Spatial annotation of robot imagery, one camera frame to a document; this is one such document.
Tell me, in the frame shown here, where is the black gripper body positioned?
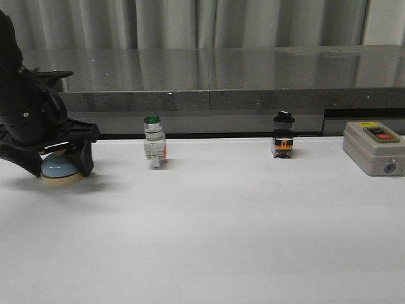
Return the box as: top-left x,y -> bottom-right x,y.
1,69 -> 100,155

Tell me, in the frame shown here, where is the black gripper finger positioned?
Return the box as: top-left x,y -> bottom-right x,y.
1,144 -> 42,177
65,141 -> 94,177

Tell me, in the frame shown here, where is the blue desk bell cream base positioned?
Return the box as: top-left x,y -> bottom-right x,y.
40,151 -> 84,187

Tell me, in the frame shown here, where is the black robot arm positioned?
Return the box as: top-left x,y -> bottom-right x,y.
1,13 -> 100,177

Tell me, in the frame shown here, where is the grey curtain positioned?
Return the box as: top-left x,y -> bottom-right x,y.
1,1 -> 368,49

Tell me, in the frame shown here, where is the grey stone counter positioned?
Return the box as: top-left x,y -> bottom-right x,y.
23,45 -> 404,139

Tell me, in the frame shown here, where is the green push button switch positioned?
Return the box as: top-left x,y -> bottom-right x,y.
144,115 -> 167,170

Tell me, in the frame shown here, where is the black selector switch orange block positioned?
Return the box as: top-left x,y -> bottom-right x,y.
271,111 -> 295,158

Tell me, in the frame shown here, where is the grey start stop switch box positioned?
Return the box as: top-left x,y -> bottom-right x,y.
343,122 -> 404,176

